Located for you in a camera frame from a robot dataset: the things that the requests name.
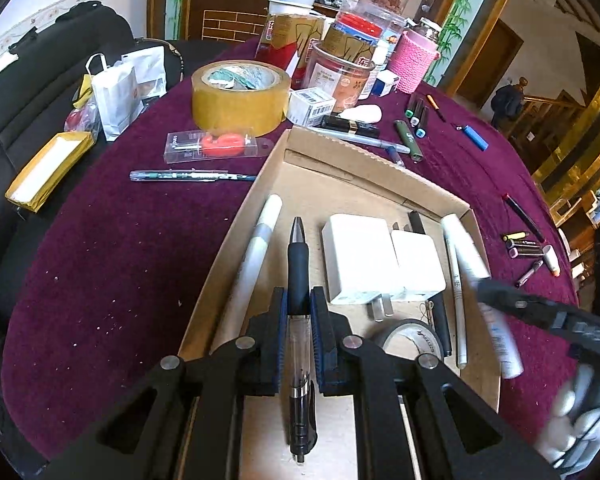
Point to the black tape roll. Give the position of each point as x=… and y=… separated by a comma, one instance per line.
x=405, y=332

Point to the black retractable pen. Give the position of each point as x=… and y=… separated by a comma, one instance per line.
x=298, y=270

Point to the white barcode box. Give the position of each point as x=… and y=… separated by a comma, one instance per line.
x=310, y=107

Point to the black marker red ends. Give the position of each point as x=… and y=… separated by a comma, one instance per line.
x=524, y=217

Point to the wooden stair railing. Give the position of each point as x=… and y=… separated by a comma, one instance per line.
x=545, y=120

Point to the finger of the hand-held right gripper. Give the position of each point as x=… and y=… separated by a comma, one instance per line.
x=520, y=302

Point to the black marker green cap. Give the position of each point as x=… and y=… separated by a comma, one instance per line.
x=416, y=111

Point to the large white charger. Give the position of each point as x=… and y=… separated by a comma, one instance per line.
x=360, y=255

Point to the bamboo painted pillar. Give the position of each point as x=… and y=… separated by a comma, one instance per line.
x=176, y=0
x=460, y=15

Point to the small white blue box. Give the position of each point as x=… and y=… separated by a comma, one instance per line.
x=384, y=84

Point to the white paper bag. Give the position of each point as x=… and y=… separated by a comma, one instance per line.
x=115, y=100

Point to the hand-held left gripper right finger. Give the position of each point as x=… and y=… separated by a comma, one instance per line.
x=319, y=340

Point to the small white charger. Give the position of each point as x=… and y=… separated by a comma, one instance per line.
x=420, y=270

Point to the red round object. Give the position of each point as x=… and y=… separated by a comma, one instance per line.
x=75, y=121

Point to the black marker grey cap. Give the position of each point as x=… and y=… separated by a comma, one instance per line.
x=525, y=244

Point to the small black yellow pen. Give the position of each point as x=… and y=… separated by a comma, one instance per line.
x=436, y=107

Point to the cardboard box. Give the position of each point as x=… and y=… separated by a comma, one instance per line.
x=300, y=195

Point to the wooden door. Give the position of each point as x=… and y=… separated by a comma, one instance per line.
x=490, y=60

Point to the red gold carton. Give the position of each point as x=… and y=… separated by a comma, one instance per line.
x=280, y=45

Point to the jar with red white lid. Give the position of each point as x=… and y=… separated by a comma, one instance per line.
x=357, y=30

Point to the long matte black pen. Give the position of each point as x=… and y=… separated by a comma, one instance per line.
x=441, y=325

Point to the plastic jar orange label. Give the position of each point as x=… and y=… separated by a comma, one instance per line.
x=337, y=80

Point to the white lip balm stick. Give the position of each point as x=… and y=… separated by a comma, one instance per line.
x=551, y=260

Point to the yellow flat box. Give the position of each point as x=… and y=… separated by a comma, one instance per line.
x=47, y=170

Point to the black marker pink cap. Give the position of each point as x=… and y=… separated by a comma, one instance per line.
x=525, y=251

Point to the white pen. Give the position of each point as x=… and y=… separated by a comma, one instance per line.
x=255, y=260

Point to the yellow packing tape roll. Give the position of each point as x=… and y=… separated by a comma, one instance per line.
x=240, y=100

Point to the white plastic pouch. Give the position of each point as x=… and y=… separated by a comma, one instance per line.
x=147, y=72

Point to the person's right hand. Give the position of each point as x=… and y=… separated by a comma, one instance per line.
x=562, y=420

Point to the white oval eraser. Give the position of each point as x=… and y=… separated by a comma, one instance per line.
x=362, y=113

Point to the wooden cabinet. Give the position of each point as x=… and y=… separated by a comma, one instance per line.
x=230, y=17

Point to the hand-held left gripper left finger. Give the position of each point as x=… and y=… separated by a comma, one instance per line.
x=279, y=340

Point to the blue cylindrical battery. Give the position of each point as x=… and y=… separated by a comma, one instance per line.
x=477, y=139

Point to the pink knitted bottle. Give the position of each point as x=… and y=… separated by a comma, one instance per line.
x=412, y=60

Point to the black sofa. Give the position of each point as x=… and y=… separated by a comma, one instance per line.
x=35, y=75

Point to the blue clear pen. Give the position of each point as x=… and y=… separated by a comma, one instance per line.
x=395, y=156

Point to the green clear pen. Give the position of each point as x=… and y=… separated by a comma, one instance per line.
x=190, y=175

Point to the clear pack with orange item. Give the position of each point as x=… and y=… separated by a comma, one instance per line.
x=210, y=146

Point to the silver clear pen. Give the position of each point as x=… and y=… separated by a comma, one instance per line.
x=360, y=141

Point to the black gold lipstick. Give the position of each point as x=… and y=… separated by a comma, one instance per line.
x=350, y=125

